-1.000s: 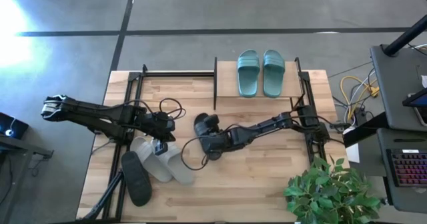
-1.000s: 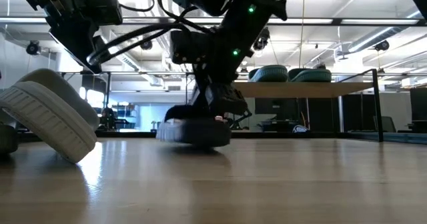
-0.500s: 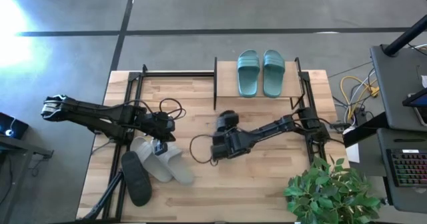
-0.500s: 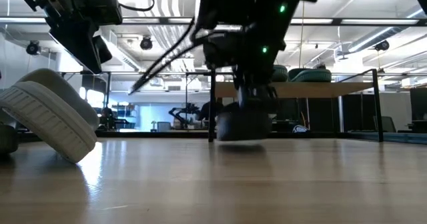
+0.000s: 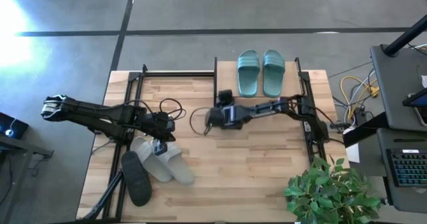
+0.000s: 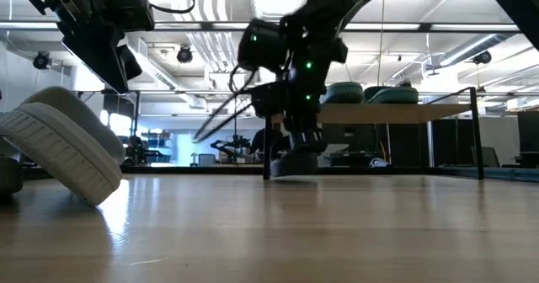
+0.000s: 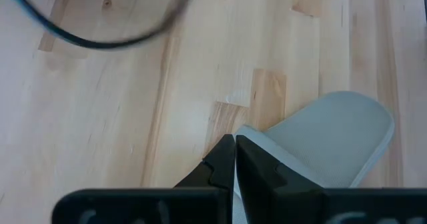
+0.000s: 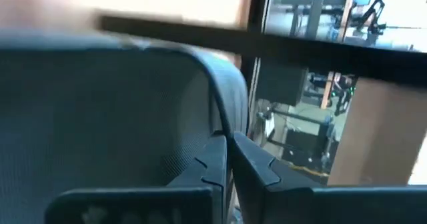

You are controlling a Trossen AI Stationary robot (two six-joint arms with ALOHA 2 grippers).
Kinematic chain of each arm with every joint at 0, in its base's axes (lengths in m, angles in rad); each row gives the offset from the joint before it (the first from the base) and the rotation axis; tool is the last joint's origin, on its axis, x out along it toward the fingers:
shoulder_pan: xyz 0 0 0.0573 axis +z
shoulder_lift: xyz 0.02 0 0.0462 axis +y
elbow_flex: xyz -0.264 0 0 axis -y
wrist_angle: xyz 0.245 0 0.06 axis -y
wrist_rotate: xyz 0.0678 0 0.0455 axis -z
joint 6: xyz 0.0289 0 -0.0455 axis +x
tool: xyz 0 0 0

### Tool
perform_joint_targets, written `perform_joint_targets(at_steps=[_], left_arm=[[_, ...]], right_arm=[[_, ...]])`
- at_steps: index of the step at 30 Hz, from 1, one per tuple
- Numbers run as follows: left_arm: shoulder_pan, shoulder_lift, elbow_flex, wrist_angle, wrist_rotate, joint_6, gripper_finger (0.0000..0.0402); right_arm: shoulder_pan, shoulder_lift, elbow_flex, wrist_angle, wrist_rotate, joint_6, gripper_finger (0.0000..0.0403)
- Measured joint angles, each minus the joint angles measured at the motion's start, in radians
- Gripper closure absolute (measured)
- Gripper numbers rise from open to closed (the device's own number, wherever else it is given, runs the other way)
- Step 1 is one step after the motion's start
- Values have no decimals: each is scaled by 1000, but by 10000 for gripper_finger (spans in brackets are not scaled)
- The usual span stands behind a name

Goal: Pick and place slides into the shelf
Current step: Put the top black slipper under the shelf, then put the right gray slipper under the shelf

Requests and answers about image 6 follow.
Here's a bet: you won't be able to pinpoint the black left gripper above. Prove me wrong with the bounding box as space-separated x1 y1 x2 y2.
19 0 144 95

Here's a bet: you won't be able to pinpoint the black ceiling spotlight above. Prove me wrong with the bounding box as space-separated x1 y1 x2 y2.
176 45 194 64
32 51 51 70
472 50 493 66

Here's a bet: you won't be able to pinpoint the black background metal frame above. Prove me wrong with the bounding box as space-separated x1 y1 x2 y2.
75 89 237 166

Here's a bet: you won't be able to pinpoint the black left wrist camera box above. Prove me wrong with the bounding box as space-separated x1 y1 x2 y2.
100 0 156 34

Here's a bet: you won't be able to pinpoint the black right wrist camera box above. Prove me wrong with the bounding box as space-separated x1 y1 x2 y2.
250 83 291 118

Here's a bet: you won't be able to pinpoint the black rubber slide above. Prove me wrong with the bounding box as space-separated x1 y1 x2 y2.
269 151 320 179

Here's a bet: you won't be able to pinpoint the wooden shelf with black frame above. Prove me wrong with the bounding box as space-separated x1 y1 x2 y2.
261 86 485 181

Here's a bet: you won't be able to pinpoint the white rubber slide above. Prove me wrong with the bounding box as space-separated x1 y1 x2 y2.
0 86 127 207

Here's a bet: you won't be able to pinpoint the blue background storage bins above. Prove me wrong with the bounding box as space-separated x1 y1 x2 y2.
141 129 173 164

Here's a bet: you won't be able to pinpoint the chrome background pole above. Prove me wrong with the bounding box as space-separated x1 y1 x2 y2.
426 120 435 169

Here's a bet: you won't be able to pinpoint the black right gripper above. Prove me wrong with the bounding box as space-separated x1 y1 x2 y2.
286 59 334 154

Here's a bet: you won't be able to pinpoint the black overhead frame bar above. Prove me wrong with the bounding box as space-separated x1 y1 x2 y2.
0 20 523 33

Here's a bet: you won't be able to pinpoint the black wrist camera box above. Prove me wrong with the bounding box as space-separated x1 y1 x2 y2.
100 0 156 34
250 83 291 118

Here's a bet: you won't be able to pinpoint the person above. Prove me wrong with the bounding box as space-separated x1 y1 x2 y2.
250 126 291 163

